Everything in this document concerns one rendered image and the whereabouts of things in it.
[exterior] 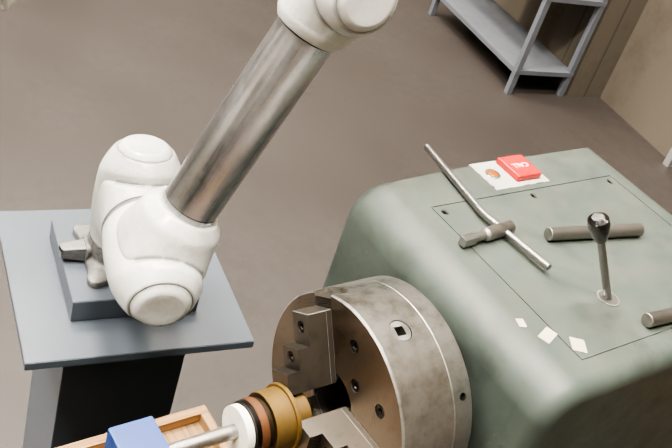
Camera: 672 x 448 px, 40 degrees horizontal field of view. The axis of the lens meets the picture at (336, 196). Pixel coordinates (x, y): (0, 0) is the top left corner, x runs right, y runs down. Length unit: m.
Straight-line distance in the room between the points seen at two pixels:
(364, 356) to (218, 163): 0.44
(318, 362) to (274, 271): 1.97
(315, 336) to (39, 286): 0.77
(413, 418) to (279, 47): 0.59
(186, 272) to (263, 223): 1.90
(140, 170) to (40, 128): 2.04
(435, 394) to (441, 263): 0.22
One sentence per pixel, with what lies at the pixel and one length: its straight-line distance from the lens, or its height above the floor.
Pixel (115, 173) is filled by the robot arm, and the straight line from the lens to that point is 1.71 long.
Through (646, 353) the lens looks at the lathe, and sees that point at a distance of 1.38.
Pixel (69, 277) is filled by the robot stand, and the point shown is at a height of 0.80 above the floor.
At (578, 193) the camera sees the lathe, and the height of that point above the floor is 1.25.
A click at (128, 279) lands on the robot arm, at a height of 0.99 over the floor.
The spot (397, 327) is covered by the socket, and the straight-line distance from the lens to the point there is 1.24.
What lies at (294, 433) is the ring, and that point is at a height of 1.09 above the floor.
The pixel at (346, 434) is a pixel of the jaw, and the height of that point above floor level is 1.10.
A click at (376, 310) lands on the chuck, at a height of 1.24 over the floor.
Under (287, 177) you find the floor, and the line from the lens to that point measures 3.73.
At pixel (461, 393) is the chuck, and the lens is 1.28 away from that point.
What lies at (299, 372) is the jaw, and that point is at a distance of 1.26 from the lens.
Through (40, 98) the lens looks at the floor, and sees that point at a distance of 3.91.
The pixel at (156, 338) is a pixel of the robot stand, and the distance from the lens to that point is 1.82.
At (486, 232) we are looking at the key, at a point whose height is 1.27.
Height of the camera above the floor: 2.02
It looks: 33 degrees down
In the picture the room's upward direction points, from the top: 19 degrees clockwise
